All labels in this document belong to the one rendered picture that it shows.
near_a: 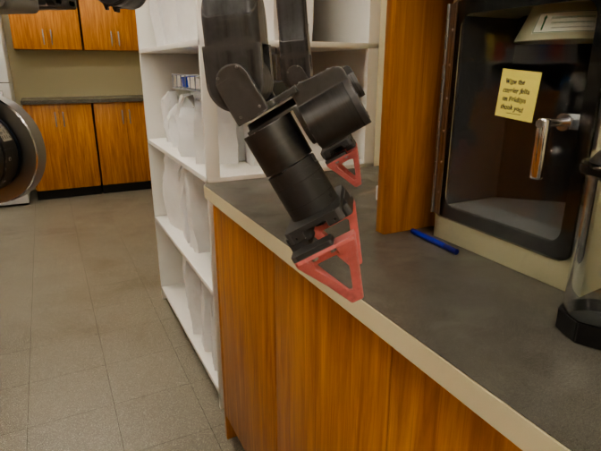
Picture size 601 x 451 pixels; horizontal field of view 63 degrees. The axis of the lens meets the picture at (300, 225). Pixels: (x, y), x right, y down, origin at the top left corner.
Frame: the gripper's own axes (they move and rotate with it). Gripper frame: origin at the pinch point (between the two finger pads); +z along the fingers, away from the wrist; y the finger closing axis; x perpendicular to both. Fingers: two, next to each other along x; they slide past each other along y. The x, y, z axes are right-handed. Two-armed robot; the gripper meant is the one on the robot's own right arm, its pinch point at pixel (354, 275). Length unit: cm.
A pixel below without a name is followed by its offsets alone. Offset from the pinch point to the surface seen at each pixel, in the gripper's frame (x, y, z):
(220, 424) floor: 93, 97, 68
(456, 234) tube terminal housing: -13.0, 42.5, 17.9
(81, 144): 261, 420, -91
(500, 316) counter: -12.6, 12.9, 20.0
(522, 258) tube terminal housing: -20.7, 29.4, 21.6
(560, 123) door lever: -32.6, 23.7, 1.8
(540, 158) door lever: -27.9, 21.8, 4.6
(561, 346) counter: -17.3, 5.4, 22.7
